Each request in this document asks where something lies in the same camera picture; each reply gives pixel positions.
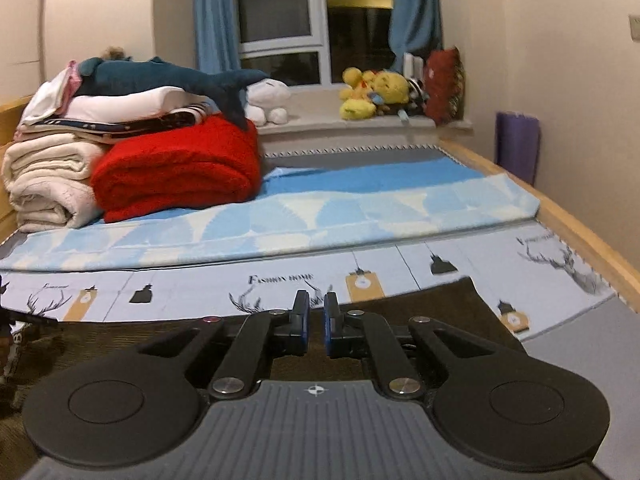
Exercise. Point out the red patterned cushion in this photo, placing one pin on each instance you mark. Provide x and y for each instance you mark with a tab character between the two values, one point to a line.
444	85

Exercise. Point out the white framed window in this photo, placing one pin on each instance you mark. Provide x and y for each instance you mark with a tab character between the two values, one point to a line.
322	40

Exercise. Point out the deer print bed sheet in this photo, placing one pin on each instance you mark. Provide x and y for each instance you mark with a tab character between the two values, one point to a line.
200	285

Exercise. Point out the blue shark plush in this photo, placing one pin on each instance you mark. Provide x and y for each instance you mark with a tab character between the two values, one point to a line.
165	79

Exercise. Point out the white and pink folded cloth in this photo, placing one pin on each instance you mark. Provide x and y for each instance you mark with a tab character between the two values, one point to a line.
50	95

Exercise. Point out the brown fluffy toy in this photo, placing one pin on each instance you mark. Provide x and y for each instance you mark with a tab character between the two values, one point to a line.
114	53

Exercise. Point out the purple mat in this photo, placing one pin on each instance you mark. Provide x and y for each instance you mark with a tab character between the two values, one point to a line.
517	145

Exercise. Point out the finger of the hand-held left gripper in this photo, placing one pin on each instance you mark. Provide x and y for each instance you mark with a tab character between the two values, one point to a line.
30	316

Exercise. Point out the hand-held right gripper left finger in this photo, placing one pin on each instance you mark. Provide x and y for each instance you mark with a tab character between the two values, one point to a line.
303	321

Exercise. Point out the wall switch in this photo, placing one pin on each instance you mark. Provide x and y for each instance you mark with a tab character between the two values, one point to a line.
635	29

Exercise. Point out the yellow plush toy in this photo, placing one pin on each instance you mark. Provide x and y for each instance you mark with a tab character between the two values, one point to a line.
391	86
356	100

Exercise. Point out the blue and white blanket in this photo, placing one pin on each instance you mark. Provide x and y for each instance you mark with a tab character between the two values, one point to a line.
350	200

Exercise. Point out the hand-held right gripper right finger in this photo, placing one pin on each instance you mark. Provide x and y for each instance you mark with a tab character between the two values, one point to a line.
330	321

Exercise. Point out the red fluffy blanket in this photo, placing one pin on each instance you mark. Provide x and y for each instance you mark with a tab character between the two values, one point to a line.
175	170

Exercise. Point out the cream folded blanket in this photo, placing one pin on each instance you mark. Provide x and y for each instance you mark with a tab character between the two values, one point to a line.
45	180

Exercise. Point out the blue curtain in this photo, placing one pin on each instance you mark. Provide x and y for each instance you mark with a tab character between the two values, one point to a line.
215	15
415	10

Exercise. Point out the navy star print cloth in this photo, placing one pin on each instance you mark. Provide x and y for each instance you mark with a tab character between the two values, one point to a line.
165	121

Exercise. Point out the black and white plush toy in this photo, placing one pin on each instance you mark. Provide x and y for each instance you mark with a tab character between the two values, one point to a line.
416	92

